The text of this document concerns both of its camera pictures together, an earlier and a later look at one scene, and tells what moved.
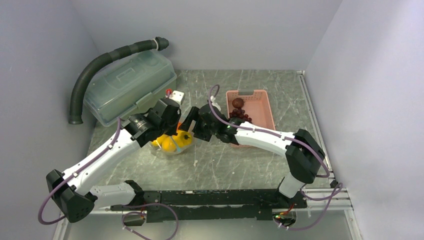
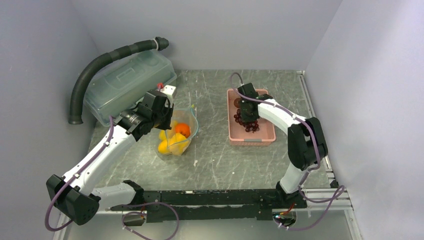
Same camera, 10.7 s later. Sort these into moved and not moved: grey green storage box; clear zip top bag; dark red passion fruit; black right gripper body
Moved: clear zip top bag; black right gripper body
Not moved: grey green storage box; dark red passion fruit
